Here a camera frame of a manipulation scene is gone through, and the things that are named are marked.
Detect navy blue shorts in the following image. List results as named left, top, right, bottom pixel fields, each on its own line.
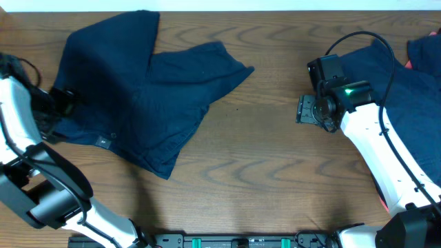
left=54, top=10, right=253, bottom=179

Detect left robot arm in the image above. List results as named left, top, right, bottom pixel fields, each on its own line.
left=1, top=54, right=156, bottom=247

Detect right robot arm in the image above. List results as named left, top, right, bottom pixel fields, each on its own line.
left=296, top=81, right=440, bottom=247

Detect navy blue garment pile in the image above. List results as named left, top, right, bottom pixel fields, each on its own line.
left=340, top=40, right=440, bottom=185

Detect pink red cloth piece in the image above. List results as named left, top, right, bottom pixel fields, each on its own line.
left=404, top=31, right=438, bottom=70

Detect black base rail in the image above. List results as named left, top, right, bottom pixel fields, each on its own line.
left=68, top=232, right=340, bottom=248

